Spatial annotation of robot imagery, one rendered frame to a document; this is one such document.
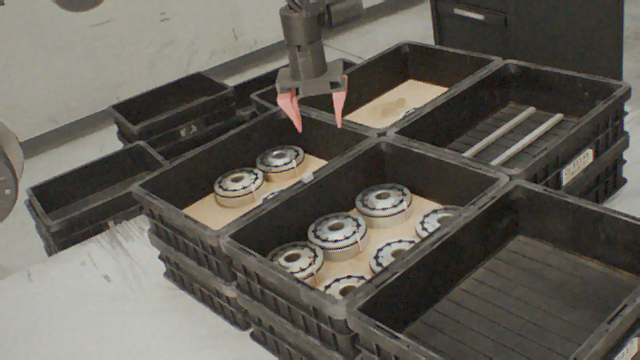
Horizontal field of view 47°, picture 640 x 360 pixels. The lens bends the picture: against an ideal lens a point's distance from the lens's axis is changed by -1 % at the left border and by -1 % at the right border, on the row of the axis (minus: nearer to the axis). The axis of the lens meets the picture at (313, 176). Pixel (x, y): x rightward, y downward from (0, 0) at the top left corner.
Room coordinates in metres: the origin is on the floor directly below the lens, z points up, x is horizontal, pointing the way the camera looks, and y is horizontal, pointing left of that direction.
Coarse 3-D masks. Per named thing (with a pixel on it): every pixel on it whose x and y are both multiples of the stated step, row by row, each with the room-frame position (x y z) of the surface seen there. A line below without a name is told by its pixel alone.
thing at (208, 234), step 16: (272, 112) 1.46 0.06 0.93; (304, 112) 1.43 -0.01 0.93; (240, 128) 1.41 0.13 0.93; (352, 128) 1.31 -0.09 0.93; (208, 144) 1.37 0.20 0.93; (336, 160) 1.19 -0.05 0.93; (144, 192) 1.22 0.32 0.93; (160, 208) 1.16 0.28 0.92; (176, 208) 1.14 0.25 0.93; (256, 208) 1.08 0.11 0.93; (192, 224) 1.07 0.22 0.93; (208, 240) 1.04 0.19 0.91
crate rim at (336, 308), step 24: (408, 144) 1.19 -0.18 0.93; (336, 168) 1.16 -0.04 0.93; (480, 168) 1.06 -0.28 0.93; (288, 192) 1.11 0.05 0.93; (456, 216) 0.94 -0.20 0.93; (264, 264) 0.92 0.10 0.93; (288, 288) 0.87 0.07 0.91; (312, 288) 0.84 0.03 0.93; (360, 288) 0.81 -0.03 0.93; (336, 312) 0.79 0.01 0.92
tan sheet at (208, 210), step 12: (312, 156) 1.41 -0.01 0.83; (312, 168) 1.36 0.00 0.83; (288, 180) 1.33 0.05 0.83; (192, 204) 1.31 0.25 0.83; (204, 204) 1.31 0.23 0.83; (216, 204) 1.30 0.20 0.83; (252, 204) 1.27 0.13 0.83; (192, 216) 1.27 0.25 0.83; (204, 216) 1.26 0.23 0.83; (216, 216) 1.25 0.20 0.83; (228, 216) 1.24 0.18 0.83; (216, 228) 1.21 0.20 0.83
